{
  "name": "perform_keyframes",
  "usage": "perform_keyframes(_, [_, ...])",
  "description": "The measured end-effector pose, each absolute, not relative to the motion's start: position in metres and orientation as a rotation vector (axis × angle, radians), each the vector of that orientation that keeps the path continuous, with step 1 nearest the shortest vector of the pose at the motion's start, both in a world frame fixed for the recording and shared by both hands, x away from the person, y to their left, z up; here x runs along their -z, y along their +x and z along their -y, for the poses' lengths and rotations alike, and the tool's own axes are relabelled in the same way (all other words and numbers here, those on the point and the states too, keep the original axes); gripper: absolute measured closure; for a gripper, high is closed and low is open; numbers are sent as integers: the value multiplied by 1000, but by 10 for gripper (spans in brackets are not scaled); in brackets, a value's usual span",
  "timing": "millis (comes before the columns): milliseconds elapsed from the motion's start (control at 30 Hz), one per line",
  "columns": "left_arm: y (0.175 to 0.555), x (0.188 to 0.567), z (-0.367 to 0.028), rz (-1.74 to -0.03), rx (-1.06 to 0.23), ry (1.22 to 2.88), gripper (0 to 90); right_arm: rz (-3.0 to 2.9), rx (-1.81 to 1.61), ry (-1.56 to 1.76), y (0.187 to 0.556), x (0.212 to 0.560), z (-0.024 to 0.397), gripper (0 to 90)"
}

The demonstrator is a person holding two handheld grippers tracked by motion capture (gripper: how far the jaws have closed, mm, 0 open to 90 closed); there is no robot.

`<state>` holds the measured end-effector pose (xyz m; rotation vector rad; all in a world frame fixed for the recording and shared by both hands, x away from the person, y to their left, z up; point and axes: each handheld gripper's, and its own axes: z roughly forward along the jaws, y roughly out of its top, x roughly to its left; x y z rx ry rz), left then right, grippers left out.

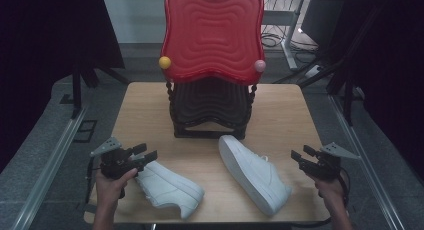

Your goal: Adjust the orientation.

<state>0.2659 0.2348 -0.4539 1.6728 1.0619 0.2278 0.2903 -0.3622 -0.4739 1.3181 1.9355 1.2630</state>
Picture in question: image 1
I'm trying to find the aluminium floor rail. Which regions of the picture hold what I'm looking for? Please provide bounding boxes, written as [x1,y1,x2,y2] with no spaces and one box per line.
[328,93,407,230]
[11,104,90,230]

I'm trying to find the black curtain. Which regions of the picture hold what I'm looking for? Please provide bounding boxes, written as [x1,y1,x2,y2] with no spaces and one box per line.
[326,0,424,183]
[0,0,126,173]

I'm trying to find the person's left hand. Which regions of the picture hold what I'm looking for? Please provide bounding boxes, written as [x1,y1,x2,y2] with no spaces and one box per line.
[94,168,138,206]

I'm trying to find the white sneaker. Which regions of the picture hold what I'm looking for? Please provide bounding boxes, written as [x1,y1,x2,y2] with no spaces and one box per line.
[218,134,293,217]
[134,160,206,220]

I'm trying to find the white desk frame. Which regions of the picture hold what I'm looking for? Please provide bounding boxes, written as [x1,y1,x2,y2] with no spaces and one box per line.
[261,0,306,71]

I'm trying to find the black floor cables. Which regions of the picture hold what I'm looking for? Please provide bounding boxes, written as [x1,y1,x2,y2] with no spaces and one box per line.
[261,31,320,54]

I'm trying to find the white power strip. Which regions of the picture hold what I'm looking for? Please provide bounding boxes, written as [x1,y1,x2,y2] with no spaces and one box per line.
[304,64,325,80]

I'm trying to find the person's right hand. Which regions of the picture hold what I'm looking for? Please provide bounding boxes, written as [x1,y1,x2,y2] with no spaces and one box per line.
[308,174,346,213]

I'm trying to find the red and black shoe rack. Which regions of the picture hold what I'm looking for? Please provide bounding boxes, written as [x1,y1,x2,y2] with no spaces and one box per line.
[159,0,267,140]

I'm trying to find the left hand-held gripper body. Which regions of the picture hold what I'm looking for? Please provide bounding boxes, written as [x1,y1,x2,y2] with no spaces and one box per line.
[89,136,146,180]

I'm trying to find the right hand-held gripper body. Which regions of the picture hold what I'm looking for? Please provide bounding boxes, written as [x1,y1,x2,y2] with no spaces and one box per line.
[299,142,361,182]

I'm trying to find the black metal stand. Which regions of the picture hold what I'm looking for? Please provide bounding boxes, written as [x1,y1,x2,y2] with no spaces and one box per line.
[59,64,131,120]
[272,3,389,126]

